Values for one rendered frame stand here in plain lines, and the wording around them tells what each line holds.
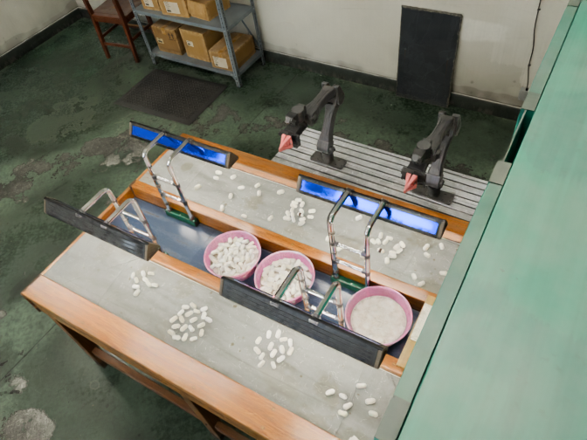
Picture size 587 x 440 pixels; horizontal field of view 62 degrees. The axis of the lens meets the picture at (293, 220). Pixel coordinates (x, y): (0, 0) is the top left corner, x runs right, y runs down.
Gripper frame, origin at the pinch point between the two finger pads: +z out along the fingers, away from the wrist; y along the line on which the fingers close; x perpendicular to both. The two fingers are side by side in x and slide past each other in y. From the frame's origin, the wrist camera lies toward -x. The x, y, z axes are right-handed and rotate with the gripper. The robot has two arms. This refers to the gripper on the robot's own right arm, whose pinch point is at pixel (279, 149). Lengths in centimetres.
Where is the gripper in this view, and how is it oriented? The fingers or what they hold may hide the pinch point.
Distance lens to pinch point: 223.9
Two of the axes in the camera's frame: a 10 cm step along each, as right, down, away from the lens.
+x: 1.4, 6.3, 7.7
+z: -5.2, 7.1, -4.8
